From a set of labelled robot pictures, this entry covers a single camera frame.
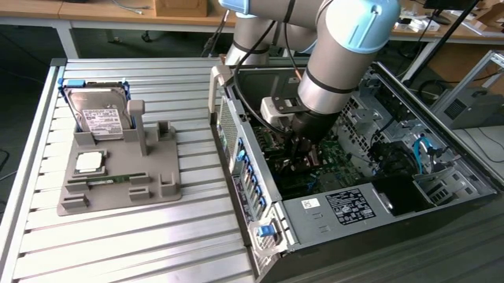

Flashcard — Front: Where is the grey metal disk bay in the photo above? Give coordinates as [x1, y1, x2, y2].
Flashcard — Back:
[413, 166, 479, 207]

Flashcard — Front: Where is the white cable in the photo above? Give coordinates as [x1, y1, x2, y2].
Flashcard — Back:
[110, 0, 152, 14]

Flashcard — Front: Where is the silver CPU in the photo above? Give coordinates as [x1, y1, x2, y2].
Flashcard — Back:
[73, 152, 105, 173]

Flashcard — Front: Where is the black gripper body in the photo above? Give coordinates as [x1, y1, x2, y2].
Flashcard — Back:
[290, 110, 340, 143]

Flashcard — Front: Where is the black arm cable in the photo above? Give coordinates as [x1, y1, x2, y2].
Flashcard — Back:
[232, 17, 300, 136]

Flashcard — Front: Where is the grey parts rack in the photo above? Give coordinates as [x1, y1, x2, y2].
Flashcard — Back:
[56, 99, 183, 218]

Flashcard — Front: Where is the wooden desk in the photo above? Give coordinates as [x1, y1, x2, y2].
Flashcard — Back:
[387, 0, 504, 71]
[0, 0, 239, 60]

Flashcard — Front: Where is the silver chipset heatsink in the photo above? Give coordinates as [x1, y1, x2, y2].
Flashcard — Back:
[318, 173, 343, 191]

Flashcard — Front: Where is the blue disk caddy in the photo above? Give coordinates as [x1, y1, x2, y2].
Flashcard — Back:
[57, 77, 132, 133]

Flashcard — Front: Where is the black wire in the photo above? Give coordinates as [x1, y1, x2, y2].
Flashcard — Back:
[426, 146, 461, 174]

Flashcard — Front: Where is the black cable bundle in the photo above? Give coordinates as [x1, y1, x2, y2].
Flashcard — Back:
[368, 140, 418, 177]

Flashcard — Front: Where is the green motherboard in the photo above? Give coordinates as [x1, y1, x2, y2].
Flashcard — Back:
[251, 117, 364, 199]

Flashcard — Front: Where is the black monitor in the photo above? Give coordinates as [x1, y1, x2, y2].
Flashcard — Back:
[423, 0, 479, 25]

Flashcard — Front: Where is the perforated metal drive cage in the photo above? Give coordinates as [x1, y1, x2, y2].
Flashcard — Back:
[336, 90, 388, 154]

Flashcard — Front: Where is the grey power supply unit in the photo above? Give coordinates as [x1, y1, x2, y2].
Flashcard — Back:
[279, 182, 394, 247]

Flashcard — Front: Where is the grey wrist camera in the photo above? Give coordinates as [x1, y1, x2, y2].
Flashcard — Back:
[260, 96, 306, 126]

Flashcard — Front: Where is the white box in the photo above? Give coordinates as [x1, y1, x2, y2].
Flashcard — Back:
[409, 18, 441, 32]

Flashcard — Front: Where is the open black PC case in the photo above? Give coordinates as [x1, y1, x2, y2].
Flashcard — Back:
[207, 60, 501, 283]

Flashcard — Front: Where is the brown cardboard piece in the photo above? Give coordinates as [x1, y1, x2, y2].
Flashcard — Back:
[474, 0, 504, 33]

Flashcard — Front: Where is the green RAM stick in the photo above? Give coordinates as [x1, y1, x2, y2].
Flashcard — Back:
[85, 175, 133, 186]

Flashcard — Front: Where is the brown cardboard box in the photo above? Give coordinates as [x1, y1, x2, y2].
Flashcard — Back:
[153, 0, 208, 17]

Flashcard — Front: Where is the aluminium profile frame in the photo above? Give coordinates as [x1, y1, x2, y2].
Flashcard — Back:
[451, 49, 504, 98]

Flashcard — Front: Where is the black graphics card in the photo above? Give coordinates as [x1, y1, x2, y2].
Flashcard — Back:
[271, 149, 320, 177]

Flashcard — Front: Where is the black base cable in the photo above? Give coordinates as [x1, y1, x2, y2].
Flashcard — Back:
[200, 8, 232, 59]

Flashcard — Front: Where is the blue wire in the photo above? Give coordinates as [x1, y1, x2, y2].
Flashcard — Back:
[413, 134, 437, 177]

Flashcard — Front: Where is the black tripod pole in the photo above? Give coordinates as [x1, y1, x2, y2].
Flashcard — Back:
[401, 0, 483, 86]

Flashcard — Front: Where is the grey computer tower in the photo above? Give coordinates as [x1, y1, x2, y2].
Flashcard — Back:
[430, 87, 504, 130]

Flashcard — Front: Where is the silver hard disk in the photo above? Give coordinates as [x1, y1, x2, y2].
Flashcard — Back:
[64, 86, 130, 141]

